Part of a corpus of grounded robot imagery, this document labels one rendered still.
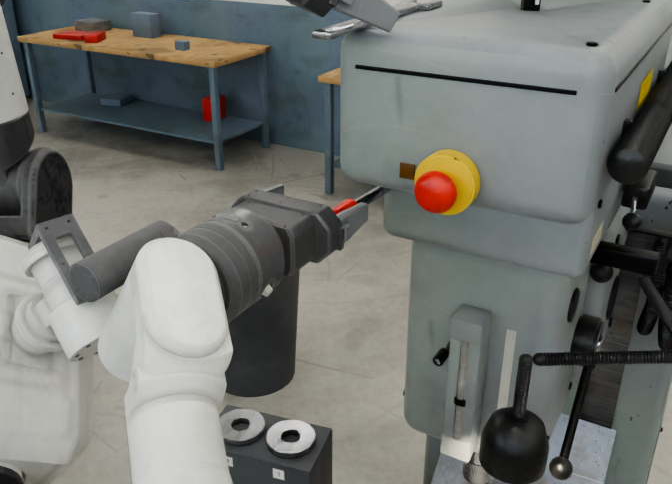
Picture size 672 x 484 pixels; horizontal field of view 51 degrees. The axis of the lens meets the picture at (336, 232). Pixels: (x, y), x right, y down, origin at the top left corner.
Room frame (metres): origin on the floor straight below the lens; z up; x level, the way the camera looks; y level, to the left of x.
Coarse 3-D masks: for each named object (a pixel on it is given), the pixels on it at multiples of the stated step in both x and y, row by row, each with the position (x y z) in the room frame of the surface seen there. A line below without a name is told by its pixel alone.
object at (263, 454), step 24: (240, 408) 1.10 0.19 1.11; (240, 432) 1.02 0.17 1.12; (264, 432) 1.03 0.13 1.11; (288, 432) 1.02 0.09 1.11; (312, 432) 1.02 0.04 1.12; (240, 456) 0.97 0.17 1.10; (264, 456) 0.97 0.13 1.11; (288, 456) 0.96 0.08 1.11; (312, 456) 0.97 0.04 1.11; (240, 480) 0.97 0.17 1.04; (264, 480) 0.96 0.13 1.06; (288, 480) 0.94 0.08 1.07; (312, 480) 0.94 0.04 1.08
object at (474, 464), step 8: (472, 456) 0.81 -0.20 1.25; (464, 464) 0.82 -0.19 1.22; (472, 464) 0.81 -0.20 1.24; (480, 464) 0.80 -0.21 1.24; (464, 472) 0.82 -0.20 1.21; (472, 472) 0.81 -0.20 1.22; (480, 472) 0.80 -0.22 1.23; (472, 480) 0.81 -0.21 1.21; (480, 480) 0.80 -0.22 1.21; (488, 480) 0.81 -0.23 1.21
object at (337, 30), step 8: (408, 0) 0.84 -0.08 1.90; (416, 0) 0.85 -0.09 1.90; (432, 0) 0.84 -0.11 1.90; (440, 0) 0.84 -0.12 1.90; (400, 8) 0.77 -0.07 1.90; (408, 8) 0.78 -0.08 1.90; (416, 8) 0.80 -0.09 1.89; (424, 8) 0.81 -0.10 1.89; (432, 8) 0.81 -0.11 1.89; (400, 16) 0.76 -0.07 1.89; (336, 24) 0.67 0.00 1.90; (344, 24) 0.67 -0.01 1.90; (352, 24) 0.67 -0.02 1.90; (360, 24) 0.68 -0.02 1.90; (368, 24) 0.70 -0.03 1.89; (312, 32) 0.64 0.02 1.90; (320, 32) 0.64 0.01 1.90; (328, 32) 0.63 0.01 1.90; (336, 32) 0.64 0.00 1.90; (344, 32) 0.65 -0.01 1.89; (352, 32) 0.67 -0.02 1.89
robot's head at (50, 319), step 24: (72, 240) 0.62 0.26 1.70; (24, 264) 0.60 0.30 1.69; (48, 264) 0.60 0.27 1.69; (48, 288) 0.59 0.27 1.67; (24, 312) 0.60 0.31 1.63; (48, 312) 0.59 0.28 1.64; (72, 312) 0.56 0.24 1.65; (96, 312) 0.57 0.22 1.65; (48, 336) 0.59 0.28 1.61; (72, 336) 0.55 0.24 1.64; (96, 336) 0.55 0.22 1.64; (72, 360) 0.56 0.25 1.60
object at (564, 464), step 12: (588, 324) 0.80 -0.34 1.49; (600, 324) 0.81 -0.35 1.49; (576, 336) 0.79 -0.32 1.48; (588, 336) 0.79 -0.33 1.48; (600, 336) 0.80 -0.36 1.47; (576, 348) 0.79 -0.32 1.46; (588, 348) 0.78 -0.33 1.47; (600, 348) 0.81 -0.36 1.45; (588, 372) 0.78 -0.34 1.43; (576, 396) 0.76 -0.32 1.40; (576, 408) 0.75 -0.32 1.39; (576, 420) 0.74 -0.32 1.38; (564, 444) 0.72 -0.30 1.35; (564, 456) 0.71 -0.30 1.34; (552, 468) 0.70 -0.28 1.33; (564, 468) 0.70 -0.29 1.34
